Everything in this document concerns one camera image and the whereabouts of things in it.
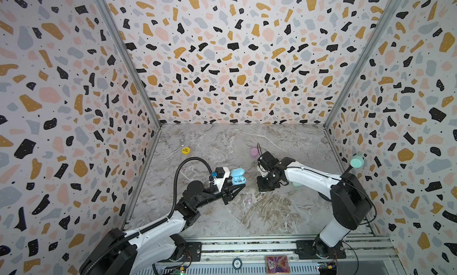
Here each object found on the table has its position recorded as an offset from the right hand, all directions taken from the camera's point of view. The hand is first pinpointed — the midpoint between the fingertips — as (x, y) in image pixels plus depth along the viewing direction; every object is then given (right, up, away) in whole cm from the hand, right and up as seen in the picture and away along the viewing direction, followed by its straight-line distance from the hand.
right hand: (259, 186), depth 86 cm
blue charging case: (-10, +8, -16) cm, 20 cm away
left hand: (-8, +6, -16) cm, 19 cm away
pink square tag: (+6, -27, -16) cm, 32 cm away
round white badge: (-10, -27, -15) cm, 33 cm away
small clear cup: (-45, +21, +23) cm, 54 cm away
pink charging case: (-1, +15, +18) cm, 23 cm away
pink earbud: (-5, -8, +2) cm, 9 cm away
